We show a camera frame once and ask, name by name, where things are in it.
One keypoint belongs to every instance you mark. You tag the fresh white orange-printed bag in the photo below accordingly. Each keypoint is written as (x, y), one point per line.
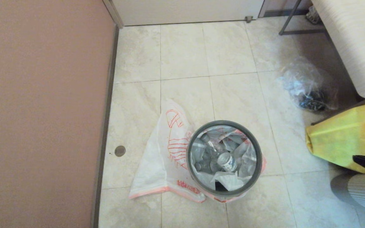
(154, 164)

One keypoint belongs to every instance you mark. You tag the white bag pink rim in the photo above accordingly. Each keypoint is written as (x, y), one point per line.
(233, 182)

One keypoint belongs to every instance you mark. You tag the clear plastic bag dark contents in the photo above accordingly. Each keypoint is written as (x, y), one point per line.
(299, 82)

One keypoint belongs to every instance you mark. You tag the yellow fabric bag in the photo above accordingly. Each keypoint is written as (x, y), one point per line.
(337, 142)

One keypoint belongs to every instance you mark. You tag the clear plastic bottle white label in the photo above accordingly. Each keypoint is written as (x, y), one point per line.
(227, 162)

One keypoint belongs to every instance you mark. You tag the round metal floor drain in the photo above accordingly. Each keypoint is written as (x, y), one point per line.
(120, 151)

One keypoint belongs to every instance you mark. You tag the grey baseboard strip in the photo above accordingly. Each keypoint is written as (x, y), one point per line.
(106, 110)

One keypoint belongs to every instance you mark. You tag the white door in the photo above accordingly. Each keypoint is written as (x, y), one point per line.
(185, 11)

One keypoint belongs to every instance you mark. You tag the metal door stopper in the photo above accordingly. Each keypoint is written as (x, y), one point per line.
(249, 19)

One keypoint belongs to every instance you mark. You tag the small grey patterned item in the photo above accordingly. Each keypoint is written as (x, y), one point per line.
(313, 15)

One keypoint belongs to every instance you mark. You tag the beige wooden table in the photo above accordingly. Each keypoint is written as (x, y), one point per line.
(356, 38)

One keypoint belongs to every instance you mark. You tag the grey ribbed round object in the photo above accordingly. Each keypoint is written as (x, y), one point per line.
(363, 190)

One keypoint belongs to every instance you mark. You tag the white door frame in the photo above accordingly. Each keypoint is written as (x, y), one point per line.
(114, 14)

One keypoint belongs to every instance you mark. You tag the dark metal furniture frame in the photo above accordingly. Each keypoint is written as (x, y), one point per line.
(303, 31)

